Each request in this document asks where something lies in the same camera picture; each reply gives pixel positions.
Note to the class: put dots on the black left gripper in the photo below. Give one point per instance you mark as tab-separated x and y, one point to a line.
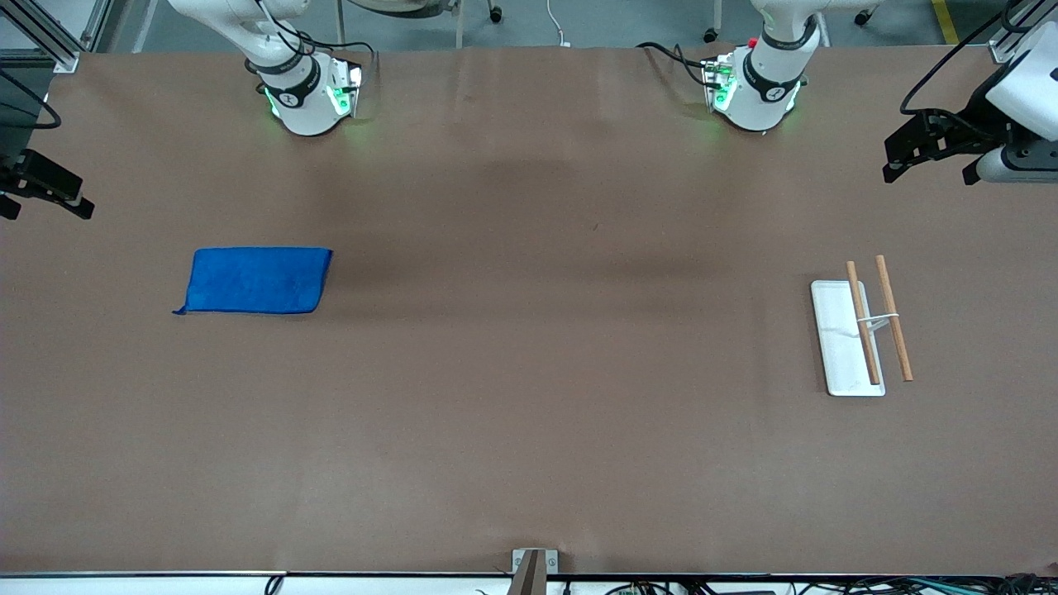
978	116

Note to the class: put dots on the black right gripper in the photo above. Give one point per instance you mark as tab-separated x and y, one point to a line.
10	169

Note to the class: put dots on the blue microfibre towel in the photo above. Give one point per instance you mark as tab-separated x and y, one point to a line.
256	281

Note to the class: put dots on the white rack with wooden bars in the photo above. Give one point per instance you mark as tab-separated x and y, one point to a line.
843	355

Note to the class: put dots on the grey metal chair leg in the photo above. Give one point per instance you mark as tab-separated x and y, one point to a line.
340	25
459	25

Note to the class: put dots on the beige round chair base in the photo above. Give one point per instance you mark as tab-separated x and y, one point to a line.
397	8

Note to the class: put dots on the brown table cover sheet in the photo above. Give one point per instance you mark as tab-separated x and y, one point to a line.
529	372

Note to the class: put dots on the aluminium frame profile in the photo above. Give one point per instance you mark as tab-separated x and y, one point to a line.
1004	49
45	33

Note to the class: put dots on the white edge rail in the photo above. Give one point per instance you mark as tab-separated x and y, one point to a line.
124	585

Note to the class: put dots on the grey metal mounting bracket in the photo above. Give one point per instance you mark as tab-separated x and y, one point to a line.
519	562

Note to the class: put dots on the brown mount post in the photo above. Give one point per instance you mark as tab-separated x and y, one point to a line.
529	578

